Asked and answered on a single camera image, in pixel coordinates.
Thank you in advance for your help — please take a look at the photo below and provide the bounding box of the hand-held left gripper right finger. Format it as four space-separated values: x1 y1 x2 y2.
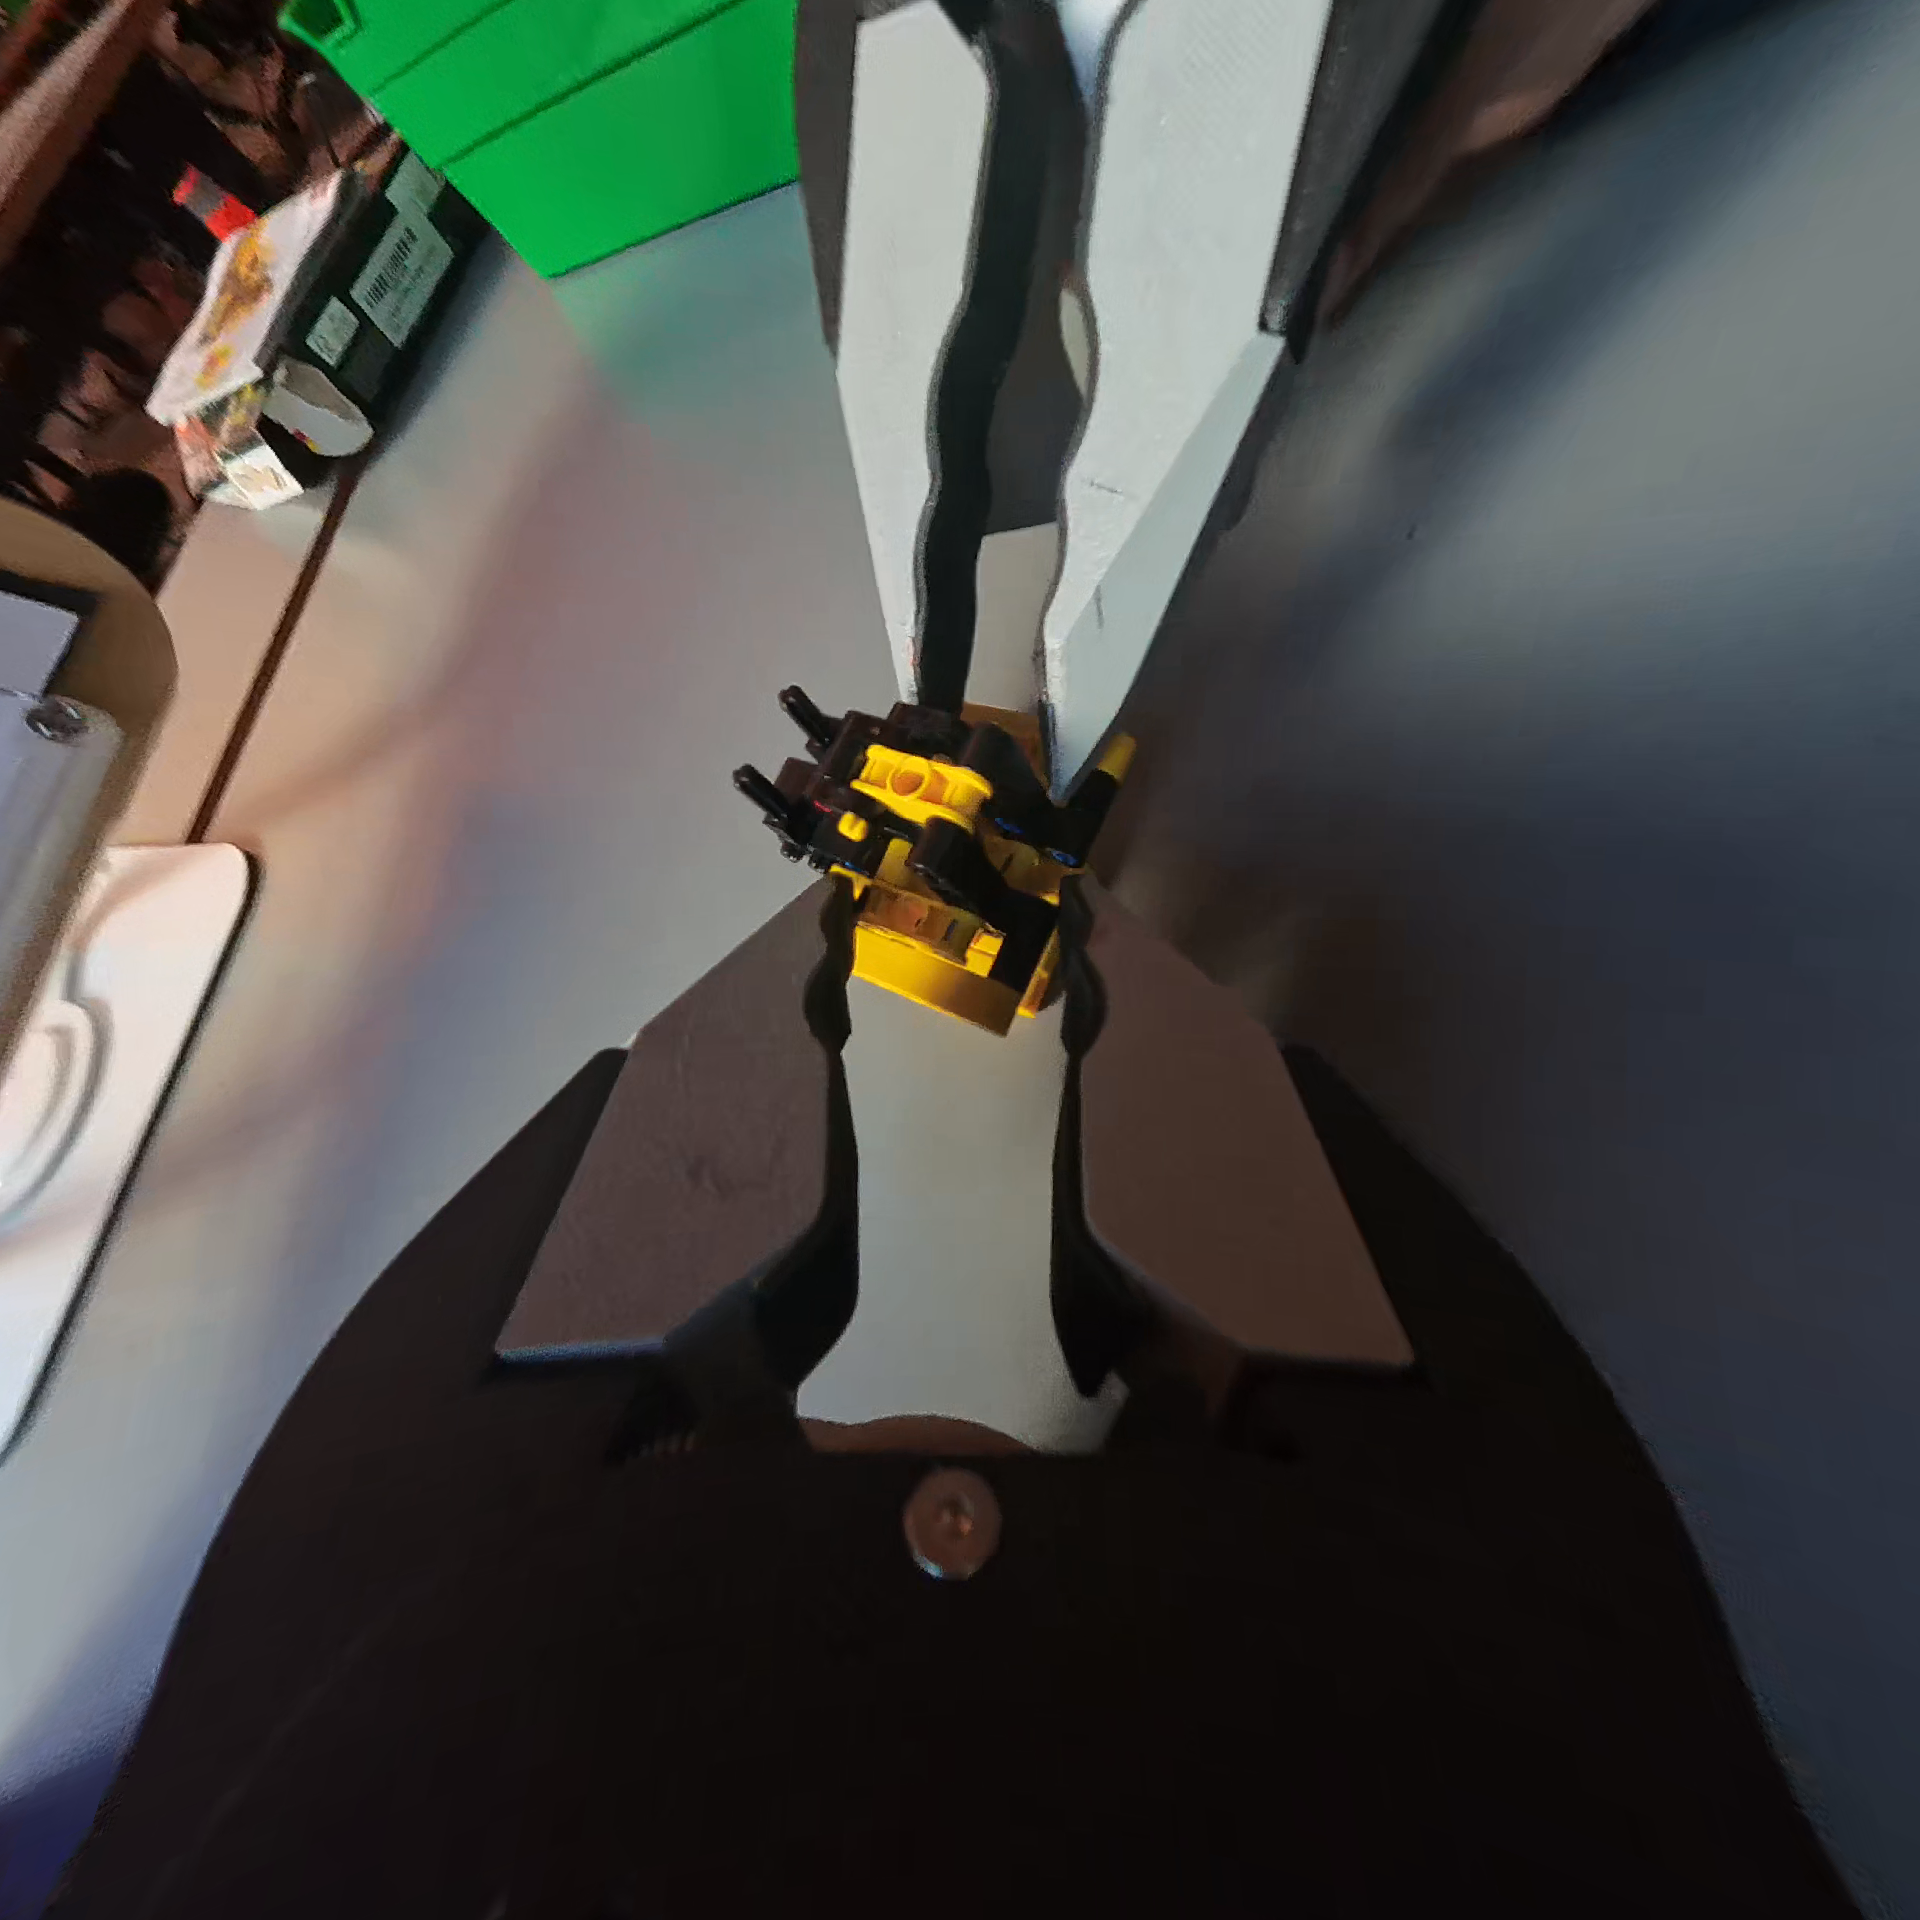
1048 878 1416 1397

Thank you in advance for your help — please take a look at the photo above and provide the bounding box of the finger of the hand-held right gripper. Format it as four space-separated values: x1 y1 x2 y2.
797 0 1052 710
1034 0 1335 800

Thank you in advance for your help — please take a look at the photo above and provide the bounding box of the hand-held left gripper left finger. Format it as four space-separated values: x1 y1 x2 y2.
490 883 860 1380

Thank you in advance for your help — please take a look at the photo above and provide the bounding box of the green plastic bin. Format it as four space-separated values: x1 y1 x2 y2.
277 0 803 281

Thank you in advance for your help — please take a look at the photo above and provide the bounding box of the yellow and black lego model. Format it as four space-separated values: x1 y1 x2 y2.
731 682 1137 1041

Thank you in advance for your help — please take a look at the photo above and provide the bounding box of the lego set cardboard box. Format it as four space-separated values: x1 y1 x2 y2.
144 150 495 503

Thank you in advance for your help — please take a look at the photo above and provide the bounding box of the person's left hand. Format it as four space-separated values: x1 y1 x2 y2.
802 1411 1039 1458

